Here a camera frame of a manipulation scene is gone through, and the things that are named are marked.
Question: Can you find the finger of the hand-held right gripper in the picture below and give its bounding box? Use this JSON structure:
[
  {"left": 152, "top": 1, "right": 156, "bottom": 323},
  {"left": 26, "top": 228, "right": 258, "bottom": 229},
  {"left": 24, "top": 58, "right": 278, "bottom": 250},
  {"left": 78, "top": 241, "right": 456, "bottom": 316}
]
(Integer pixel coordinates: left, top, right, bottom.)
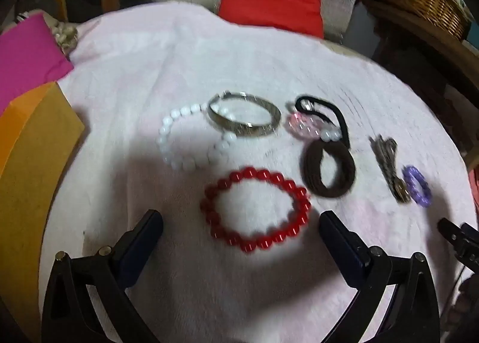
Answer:
[{"left": 437, "top": 218, "right": 479, "bottom": 274}]

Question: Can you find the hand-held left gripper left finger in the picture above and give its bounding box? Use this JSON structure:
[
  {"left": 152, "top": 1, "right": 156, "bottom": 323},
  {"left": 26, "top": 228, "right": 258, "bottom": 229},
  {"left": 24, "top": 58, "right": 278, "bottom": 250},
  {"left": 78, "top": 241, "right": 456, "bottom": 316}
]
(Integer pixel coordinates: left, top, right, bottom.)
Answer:
[{"left": 41, "top": 209, "right": 164, "bottom": 343}]

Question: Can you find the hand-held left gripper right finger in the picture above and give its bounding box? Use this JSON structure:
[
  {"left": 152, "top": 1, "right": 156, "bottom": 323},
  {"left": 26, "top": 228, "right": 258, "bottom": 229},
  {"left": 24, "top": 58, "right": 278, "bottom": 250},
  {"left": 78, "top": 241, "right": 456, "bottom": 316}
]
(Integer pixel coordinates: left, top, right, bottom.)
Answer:
[{"left": 318, "top": 210, "right": 442, "bottom": 343}]

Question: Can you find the purple bead bracelet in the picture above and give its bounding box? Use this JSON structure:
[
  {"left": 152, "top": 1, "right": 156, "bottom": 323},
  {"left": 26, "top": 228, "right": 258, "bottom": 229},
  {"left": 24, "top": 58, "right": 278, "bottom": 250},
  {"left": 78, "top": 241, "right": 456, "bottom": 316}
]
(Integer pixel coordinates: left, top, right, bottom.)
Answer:
[{"left": 401, "top": 165, "right": 432, "bottom": 208}]

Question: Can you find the red bead bracelet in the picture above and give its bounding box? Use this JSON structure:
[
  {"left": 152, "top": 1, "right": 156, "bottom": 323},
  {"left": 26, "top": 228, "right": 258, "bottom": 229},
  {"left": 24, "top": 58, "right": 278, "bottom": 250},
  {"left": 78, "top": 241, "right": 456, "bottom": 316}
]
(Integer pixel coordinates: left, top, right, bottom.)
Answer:
[{"left": 199, "top": 166, "right": 312, "bottom": 254}]

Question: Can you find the pink crystal bead bracelet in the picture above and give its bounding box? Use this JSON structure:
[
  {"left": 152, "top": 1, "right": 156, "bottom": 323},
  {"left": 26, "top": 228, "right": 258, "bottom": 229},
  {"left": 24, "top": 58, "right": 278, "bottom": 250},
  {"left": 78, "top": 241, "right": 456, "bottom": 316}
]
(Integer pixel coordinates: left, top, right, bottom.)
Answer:
[{"left": 287, "top": 111, "right": 342, "bottom": 142}]

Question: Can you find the silver metal bangle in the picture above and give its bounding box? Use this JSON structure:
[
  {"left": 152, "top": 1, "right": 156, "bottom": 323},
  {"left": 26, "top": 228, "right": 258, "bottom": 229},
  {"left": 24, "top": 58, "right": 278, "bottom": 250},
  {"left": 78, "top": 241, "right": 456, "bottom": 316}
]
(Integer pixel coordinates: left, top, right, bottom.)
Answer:
[{"left": 207, "top": 91, "right": 282, "bottom": 138}]

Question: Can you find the pale pink towel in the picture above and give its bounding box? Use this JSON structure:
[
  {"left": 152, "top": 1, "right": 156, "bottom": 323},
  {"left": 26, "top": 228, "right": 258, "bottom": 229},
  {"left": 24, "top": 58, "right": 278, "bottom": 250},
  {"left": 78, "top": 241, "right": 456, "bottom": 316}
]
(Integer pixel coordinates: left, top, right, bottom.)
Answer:
[{"left": 37, "top": 2, "right": 478, "bottom": 343}]

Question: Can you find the magenta cloth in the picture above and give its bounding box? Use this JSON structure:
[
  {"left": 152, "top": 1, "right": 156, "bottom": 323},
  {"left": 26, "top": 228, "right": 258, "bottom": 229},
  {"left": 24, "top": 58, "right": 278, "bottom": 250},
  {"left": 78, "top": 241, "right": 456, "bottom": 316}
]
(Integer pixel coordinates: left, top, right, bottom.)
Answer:
[{"left": 0, "top": 14, "right": 75, "bottom": 113}]

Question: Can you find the floral fabric piece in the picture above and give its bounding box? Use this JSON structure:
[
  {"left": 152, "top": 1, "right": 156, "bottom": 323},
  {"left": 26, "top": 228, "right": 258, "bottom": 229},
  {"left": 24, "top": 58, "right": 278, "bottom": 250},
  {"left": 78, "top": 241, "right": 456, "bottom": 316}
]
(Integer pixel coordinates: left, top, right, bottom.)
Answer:
[{"left": 48, "top": 17, "right": 80, "bottom": 55}]

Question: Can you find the brown hair tie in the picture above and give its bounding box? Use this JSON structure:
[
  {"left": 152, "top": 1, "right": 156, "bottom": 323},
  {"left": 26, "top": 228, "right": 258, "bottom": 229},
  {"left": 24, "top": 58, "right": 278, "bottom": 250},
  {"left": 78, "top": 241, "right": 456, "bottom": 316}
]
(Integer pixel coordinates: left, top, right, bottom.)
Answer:
[{"left": 301, "top": 139, "right": 356, "bottom": 199}]

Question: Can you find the bronze chain bracelet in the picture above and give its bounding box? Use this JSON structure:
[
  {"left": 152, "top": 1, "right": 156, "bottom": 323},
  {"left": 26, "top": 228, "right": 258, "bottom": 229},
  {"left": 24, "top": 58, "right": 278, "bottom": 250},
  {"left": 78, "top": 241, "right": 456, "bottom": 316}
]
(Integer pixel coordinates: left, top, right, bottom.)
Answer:
[{"left": 369, "top": 134, "right": 411, "bottom": 203}]

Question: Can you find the white bead bracelet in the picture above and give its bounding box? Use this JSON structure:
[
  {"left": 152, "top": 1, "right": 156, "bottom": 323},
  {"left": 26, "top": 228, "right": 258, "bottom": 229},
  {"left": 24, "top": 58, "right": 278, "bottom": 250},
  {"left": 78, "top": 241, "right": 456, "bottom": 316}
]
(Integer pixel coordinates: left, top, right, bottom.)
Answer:
[{"left": 156, "top": 103, "right": 238, "bottom": 172}]

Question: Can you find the black hair tie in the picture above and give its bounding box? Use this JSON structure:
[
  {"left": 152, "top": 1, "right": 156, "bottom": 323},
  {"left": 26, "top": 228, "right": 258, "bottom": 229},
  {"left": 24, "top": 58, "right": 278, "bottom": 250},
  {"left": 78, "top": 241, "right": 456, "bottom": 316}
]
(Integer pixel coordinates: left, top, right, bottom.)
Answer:
[{"left": 294, "top": 95, "right": 350, "bottom": 149}]

